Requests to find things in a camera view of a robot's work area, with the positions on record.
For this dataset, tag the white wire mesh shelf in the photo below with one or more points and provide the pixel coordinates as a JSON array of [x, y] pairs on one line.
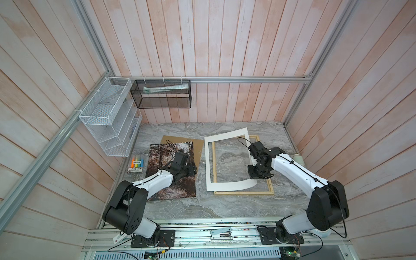
[[112, 118]]

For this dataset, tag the white picture mat board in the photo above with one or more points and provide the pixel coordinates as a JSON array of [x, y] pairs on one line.
[[229, 186]]

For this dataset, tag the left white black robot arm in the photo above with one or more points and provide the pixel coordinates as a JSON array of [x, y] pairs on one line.
[[125, 210]]

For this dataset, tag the light wooden picture frame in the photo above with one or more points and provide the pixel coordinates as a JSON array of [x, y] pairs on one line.
[[270, 191]]

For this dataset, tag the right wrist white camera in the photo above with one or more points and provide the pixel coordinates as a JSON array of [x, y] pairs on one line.
[[256, 149]]

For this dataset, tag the paper inside black basket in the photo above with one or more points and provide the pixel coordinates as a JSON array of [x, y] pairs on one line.
[[176, 88]]

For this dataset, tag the pack of coloured highlighters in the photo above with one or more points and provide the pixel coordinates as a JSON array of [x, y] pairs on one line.
[[136, 164]]

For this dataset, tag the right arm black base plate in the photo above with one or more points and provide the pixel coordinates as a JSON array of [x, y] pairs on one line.
[[275, 235]]

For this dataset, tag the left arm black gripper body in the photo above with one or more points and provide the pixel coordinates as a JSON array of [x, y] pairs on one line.
[[188, 170]]

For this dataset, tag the black wire mesh basket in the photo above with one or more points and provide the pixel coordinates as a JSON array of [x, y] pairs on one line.
[[160, 100]]

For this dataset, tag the autumn forest photo print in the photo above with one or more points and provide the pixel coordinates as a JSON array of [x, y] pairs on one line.
[[161, 154]]

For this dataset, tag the white round clock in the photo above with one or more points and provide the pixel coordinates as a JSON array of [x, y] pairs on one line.
[[319, 233]]

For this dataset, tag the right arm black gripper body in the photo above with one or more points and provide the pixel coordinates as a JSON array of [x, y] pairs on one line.
[[255, 171]]

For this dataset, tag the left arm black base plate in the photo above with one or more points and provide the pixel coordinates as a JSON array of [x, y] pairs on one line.
[[161, 238]]

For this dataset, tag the grey stapler on rail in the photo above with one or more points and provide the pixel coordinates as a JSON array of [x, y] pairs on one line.
[[222, 234]]

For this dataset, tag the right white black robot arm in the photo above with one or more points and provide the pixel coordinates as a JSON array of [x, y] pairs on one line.
[[327, 199]]

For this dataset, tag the brown cardboard backing board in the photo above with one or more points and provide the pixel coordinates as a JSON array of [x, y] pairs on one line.
[[198, 146]]

